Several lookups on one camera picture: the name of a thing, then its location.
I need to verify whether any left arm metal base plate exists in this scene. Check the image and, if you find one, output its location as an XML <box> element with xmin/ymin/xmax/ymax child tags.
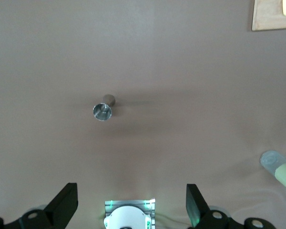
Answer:
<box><xmin>103</xmin><ymin>198</ymin><xmax>157</xmax><ymax>229</ymax></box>

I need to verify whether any green bottle with clear base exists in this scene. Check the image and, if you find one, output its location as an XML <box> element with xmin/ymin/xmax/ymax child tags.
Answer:
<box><xmin>259</xmin><ymin>150</ymin><xmax>286</xmax><ymax>195</ymax></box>

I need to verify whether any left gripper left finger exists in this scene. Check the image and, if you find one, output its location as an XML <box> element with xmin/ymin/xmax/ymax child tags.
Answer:
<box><xmin>21</xmin><ymin>182</ymin><xmax>79</xmax><ymax>229</ymax></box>

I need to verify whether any steel jigger measuring cup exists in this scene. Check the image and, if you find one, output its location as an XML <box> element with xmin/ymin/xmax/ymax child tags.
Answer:
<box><xmin>92</xmin><ymin>94</ymin><xmax>118</xmax><ymax>123</ymax></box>

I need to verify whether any brown table cover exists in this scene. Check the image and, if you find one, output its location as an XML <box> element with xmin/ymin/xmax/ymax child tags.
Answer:
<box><xmin>0</xmin><ymin>0</ymin><xmax>286</xmax><ymax>229</ymax></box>

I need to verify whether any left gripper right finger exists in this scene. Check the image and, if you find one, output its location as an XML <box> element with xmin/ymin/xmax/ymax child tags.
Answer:
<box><xmin>186</xmin><ymin>183</ymin><xmax>244</xmax><ymax>229</ymax></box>

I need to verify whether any wooden cutting board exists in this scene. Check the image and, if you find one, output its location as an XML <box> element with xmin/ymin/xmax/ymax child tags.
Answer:
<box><xmin>251</xmin><ymin>0</ymin><xmax>286</xmax><ymax>32</ymax></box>

